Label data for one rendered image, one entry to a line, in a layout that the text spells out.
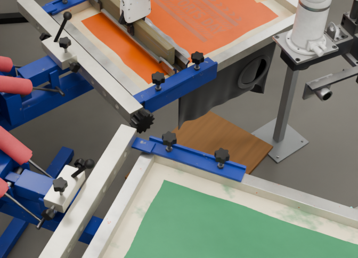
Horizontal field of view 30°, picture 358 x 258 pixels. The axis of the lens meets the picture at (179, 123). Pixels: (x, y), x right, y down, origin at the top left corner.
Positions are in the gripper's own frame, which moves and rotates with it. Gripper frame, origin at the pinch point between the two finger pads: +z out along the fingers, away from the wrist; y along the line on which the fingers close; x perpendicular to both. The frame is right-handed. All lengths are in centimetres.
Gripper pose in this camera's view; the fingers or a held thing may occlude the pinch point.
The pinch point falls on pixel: (135, 27)
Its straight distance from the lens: 230.4
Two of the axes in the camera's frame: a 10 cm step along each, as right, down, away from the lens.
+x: -6.2, -5.9, 5.1
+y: 7.8, -4.4, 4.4
